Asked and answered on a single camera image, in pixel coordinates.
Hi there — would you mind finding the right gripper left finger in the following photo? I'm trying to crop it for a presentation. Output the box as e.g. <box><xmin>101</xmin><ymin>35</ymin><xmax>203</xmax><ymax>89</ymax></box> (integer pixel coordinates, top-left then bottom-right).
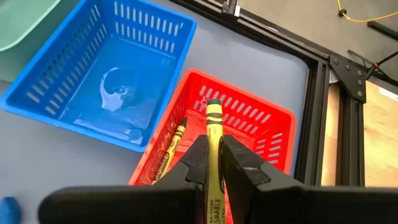
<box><xmin>39</xmin><ymin>135</ymin><xmax>208</xmax><ymax>224</ymax></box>

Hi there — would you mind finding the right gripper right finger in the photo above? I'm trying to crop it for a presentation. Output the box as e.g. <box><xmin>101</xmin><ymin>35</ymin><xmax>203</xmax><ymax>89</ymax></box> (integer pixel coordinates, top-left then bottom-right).
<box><xmin>222</xmin><ymin>134</ymin><xmax>398</xmax><ymax>224</ymax></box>

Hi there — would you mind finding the yellow wrapper crayon green tip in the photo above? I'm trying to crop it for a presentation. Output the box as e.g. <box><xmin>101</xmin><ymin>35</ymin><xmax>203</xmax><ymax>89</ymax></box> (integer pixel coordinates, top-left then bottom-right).
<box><xmin>203</xmin><ymin>98</ymin><xmax>226</xmax><ymax>224</ymax></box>
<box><xmin>151</xmin><ymin>116</ymin><xmax>188</xmax><ymax>186</ymax></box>

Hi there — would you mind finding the wooden table side board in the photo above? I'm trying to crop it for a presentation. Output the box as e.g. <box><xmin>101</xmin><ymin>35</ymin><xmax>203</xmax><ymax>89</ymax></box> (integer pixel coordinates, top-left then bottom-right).
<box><xmin>321</xmin><ymin>80</ymin><xmax>398</xmax><ymax>188</ymax></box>

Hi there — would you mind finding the red slotted plastic basket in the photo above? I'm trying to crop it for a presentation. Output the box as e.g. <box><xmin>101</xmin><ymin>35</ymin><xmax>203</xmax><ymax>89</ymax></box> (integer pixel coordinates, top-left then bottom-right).
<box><xmin>128</xmin><ymin>68</ymin><xmax>297</xmax><ymax>224</ymax></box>

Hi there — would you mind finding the small blue rubber piece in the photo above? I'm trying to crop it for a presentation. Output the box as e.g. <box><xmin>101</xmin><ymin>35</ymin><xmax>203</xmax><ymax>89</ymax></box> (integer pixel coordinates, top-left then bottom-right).
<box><xmin>0</xmin><ymin>196</ymin><xmax>22</xmax><ymax>224</ymax></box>

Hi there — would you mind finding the blue slotted plastic basket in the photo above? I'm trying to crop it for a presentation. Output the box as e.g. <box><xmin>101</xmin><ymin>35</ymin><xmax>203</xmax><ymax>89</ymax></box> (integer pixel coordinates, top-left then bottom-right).
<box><xmin>0</xmin><ymin>0</ymin><xmax>198</xmax><ymax>153</ymax></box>

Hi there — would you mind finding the teal plastic bin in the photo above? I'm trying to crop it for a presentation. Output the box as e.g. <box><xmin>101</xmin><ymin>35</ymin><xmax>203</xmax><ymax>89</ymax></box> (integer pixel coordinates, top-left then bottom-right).
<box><xmin>0</xmin><ymin>0</ymin><xmax>62</xmax><ymax>82</ymax></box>

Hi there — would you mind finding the black aluminium table frame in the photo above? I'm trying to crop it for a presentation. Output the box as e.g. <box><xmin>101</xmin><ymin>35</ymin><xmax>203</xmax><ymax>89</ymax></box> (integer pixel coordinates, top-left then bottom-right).
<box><xmin>169</xmin><ymin>0</ymin><xmax>398</xmax><ymax>187</ymax></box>

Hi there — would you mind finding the thin yellow cable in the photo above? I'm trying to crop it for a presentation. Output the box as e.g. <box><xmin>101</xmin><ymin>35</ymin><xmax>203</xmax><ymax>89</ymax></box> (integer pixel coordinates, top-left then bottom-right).
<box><xmin>336</xmin><ymin>0</ymin><xmax>398</xmax><ymax>23</ymax></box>

